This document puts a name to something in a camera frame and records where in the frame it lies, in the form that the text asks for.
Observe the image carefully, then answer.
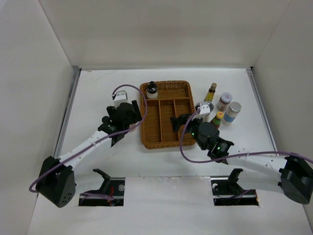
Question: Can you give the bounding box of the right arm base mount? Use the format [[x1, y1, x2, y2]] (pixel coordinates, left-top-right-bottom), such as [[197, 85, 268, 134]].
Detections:
[[211, 168, 259, 206]]

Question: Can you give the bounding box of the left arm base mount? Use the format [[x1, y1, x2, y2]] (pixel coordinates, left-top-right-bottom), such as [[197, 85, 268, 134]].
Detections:
[[78, 168, 126, 207]]

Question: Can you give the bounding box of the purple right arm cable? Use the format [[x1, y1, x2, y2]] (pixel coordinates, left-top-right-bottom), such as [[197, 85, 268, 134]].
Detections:
[[179, 111, 313, 165]]

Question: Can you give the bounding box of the black cap white powder bottle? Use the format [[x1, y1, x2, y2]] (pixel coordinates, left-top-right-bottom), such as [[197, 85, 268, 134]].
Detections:
[[146, 81, 158, 99]]

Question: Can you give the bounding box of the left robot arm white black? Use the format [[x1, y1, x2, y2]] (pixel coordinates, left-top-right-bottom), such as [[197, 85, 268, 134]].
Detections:
[[30, 100, 142, 208]]

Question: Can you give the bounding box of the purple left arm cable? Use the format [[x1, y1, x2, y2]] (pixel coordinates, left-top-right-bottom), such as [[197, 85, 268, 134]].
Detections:
[[28, 84, 148, 204]]

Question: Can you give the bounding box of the silver lid blue label jar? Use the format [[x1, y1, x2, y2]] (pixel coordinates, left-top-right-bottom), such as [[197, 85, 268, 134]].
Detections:
[[222, 102, 242, 126]]

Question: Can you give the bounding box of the brown wicker divided basket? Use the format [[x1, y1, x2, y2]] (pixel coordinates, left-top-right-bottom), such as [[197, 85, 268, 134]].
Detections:
[[140, 81, 195, 149]]

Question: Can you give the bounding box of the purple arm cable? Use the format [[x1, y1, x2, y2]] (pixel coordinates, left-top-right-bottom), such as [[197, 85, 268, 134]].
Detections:
[[28, 84, 148, 204], [179, 111, 313, 165]]

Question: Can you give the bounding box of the red sauce bottle yellow cap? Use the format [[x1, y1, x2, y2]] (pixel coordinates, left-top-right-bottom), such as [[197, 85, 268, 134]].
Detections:
[[210, 111, 224, 129]]

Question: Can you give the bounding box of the yellow oil bottle brown cap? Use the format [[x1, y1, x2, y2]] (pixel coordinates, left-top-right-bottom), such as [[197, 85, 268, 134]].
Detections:
[[204, 83, 217, 102]]

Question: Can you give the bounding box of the clear lid powder jar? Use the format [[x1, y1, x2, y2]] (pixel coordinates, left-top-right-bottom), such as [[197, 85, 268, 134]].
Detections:
[[201, 101, 214, 122]]

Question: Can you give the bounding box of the pink cap spice jar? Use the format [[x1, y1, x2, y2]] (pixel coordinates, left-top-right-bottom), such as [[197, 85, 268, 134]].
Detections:
[[129, 123, 136, 132]]

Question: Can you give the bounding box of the red label white lid jar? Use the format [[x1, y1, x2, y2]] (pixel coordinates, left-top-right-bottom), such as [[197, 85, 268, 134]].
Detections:
[[217, 92, 233, 111]]

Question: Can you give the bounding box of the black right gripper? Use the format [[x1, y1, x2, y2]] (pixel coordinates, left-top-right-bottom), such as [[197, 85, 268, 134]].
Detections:
[[171, 113, 207, 150]]

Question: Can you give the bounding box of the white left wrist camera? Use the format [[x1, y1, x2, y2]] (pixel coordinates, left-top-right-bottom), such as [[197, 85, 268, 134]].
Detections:
[[112, 90, 128, 108]]

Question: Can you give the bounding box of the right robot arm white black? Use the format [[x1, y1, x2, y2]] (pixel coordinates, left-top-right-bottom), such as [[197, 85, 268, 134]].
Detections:
[[170, 113, 313, 205]]

